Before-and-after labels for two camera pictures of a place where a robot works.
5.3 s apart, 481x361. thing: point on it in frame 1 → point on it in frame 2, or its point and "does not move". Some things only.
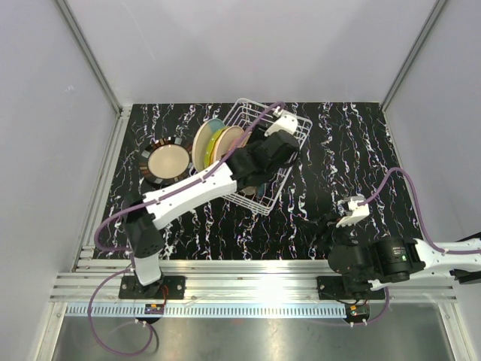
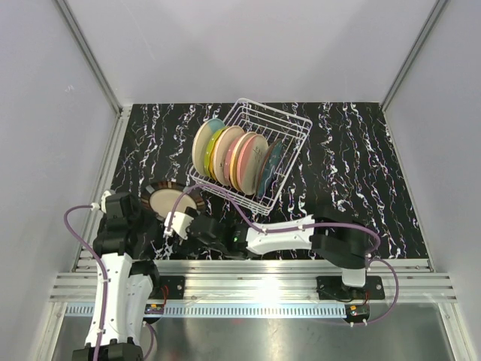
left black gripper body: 257,138 → 135,219
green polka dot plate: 210,147 does not move
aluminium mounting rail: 227,280 does not move
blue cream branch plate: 204,134 does not move
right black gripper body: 332,235 → 191,241
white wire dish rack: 246,112 does not move
